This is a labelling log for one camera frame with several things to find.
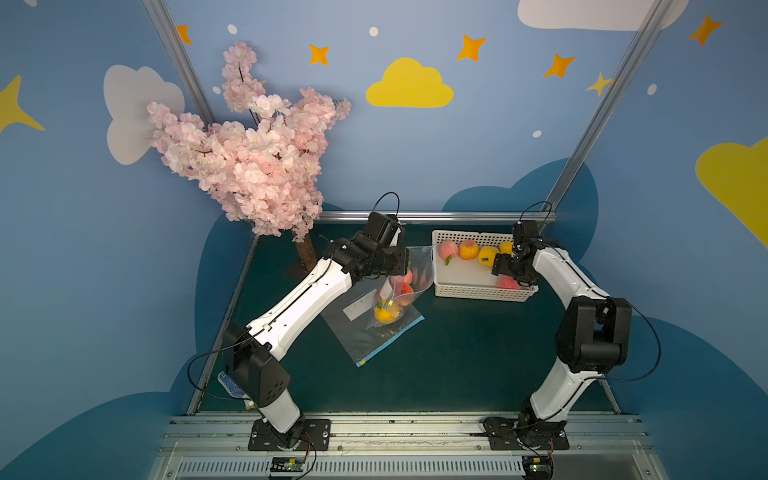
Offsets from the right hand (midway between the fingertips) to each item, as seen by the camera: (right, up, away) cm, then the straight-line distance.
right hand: (514, 269), depth 94 cm
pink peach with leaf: (-34, -3, +1) cm, 34 cm away
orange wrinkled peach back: (-11, +7, +14) cm, 19 cm away
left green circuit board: (-65, -47, -22) cm, 83 cm away
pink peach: (-19, +7, +14) cm, 24 cm away
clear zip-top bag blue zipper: (-38, -6, -11) cm, 40 cm away
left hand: (-36, +4, -16) cm, 40 cm away
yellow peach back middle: (-5, +5, +13) cm, 14 cm away
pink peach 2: (-1, -4, +4) cm, 6 cm away
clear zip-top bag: (-53, -15, +2) cm, 55 cm away
